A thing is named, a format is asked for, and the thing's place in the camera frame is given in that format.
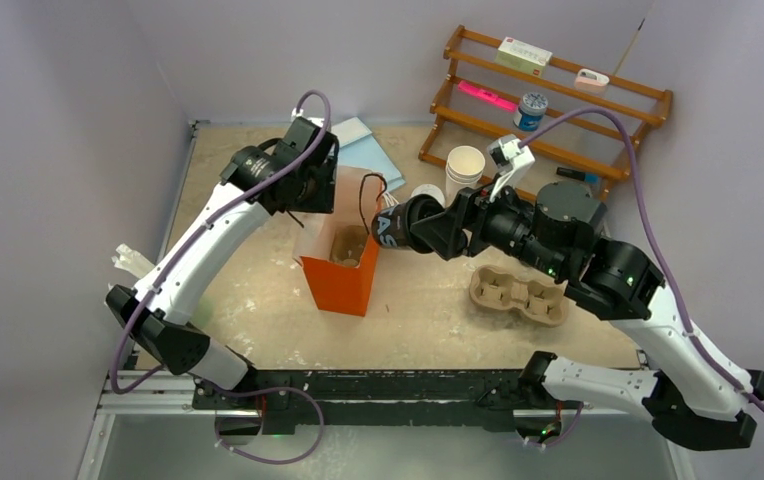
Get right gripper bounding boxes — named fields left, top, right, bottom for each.
left=414, top=173, right=571, bottom=280

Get brown pulp cup carrier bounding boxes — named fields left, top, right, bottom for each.
left=329, top=225, right=368, bottom=268

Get orange paper bag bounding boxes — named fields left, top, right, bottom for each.
left=293, top=167, right=385, bottom=317

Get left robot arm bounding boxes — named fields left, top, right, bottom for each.
left=105, top=117, right=340, bottom=409

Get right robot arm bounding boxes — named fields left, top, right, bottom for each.
left=402, top=182, right=764, bottom=451

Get white cup lid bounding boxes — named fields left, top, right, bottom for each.
left=410, top=183, right=446, bottom=206

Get light blue paper bag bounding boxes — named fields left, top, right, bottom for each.
left=329, top=117, right=405, bottom=191

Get stacked white paper cups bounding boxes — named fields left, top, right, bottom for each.
left=445, top=145, right=485, bottom=203

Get blue white round tin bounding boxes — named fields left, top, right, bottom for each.
left=513, top=92, right=548, bottom=132

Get pink highlighter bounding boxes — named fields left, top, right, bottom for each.
left=457, top=80, right=517, bottom=112

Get wooden shelf rack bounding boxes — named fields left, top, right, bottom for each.
left=418, top=25, right=673, bottom=200

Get black blue marker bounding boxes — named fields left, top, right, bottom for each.
left=555, top=167, right=600, bottom=184

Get green straw holder cup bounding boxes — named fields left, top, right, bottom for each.
left=190, top=295, right=214, bottom=329

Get white green box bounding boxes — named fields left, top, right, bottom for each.
left=494, top=37, right=553, bottom=77

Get pink white tape dispenser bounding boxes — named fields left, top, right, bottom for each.
left=573, top=68, right=611, bottom=95

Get thin wooden stick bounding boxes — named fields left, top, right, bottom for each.
left=612, top=17, right=646, bottom=76

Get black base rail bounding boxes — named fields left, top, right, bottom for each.
left=193, top=369, right=573, bottom=442

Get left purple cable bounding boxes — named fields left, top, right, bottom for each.
left=108, top=89, right=334, bottom=466

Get purple cable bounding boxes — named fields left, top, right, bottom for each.
left=108, top=89, right=334, bottom=466
left=517, top=107, right=764, bottom=452

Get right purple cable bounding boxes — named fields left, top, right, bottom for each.
left=517, top=107, right=764, bottom=452

